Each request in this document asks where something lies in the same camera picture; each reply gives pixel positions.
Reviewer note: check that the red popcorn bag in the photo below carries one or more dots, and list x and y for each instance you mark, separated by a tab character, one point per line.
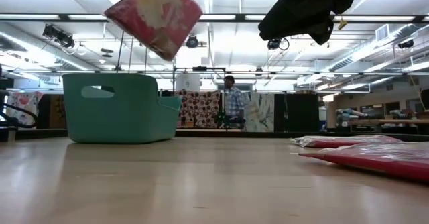
154	16
378	160
345	141

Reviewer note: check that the ceiling air vent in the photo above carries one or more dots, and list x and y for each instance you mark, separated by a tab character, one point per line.
382	33

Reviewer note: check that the black cabinet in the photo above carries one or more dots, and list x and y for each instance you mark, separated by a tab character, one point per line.
298	111

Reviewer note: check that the white floral cloth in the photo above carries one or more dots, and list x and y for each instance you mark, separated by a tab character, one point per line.
259	113

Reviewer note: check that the person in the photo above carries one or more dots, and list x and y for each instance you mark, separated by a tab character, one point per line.
234	101

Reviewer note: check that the black metal stand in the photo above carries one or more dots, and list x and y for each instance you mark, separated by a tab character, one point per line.
201	68

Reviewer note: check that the white barrel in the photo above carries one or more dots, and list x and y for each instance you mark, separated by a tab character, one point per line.
187	82

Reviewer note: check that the circle-patterned cloth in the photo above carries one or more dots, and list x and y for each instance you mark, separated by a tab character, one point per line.
197	108

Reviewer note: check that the wooden workbench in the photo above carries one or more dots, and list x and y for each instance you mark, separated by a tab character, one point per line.
385	121

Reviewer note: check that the teal plastic basket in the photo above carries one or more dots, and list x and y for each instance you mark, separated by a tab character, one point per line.
100	116

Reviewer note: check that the black ceiling equipment cluster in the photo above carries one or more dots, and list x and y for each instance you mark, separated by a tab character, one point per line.
58	36

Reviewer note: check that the black curved tube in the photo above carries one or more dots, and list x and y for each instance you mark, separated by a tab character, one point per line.
31	115

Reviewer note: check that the colourful patterned cloth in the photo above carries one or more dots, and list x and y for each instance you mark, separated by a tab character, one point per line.
23	106

